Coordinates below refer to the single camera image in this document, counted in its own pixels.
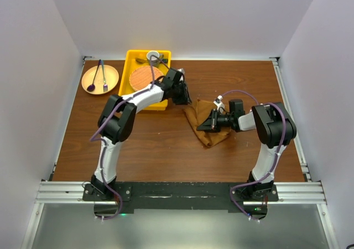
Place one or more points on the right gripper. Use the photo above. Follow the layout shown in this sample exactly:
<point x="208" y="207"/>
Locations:
<point x="211" y="123"/>

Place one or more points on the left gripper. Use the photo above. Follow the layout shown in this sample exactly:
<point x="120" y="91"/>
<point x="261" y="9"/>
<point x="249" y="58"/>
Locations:
<point x="185" y="98"/>

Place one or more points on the orange cloth napkin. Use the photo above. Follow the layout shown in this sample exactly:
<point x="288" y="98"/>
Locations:
<point x="196" y="114"/>

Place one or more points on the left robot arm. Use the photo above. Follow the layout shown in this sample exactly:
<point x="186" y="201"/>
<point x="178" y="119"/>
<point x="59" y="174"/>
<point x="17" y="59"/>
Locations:
<point x="117" y="119"/>

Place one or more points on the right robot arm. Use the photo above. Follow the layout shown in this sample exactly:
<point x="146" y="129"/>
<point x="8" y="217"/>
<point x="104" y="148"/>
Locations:
<point x="275" y="129"/>

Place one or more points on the yellow plastic tray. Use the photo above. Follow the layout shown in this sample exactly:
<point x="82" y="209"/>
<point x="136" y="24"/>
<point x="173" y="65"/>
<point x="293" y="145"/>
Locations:
<point x="131" y="64"/>

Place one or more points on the woven orange round plate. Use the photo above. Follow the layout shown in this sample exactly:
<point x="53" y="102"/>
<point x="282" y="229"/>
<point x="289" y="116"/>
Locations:
<point x="143" y="76"/>

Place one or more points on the white cup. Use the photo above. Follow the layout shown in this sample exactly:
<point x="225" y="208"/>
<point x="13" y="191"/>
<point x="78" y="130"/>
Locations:
<point x="153" y="58"/>

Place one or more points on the beige round plate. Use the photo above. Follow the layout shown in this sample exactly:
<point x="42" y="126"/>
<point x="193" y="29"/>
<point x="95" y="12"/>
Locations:
<point x="112" y="78"/>

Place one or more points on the iridescent metal fork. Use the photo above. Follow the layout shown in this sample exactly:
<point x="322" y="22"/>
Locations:
<point x="105" y="86"/>

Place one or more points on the purple metal spoon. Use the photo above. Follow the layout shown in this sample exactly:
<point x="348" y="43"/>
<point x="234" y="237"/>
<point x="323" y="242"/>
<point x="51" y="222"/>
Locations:
<point x="91" y="87"/>

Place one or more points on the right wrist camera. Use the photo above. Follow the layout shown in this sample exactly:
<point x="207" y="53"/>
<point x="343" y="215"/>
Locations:
<point x="218" y="102"/>

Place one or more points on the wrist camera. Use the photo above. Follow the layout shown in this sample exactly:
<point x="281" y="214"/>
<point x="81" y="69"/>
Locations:
<point x="218" y="102"/>
<point x="182" y="71"/>

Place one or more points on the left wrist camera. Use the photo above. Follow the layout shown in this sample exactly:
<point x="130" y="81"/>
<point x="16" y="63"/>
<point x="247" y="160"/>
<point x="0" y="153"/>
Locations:
<point x="182" y="71"/>

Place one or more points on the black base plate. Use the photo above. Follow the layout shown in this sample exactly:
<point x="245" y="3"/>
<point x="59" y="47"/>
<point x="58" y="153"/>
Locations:
<point x="179" y="196"/>

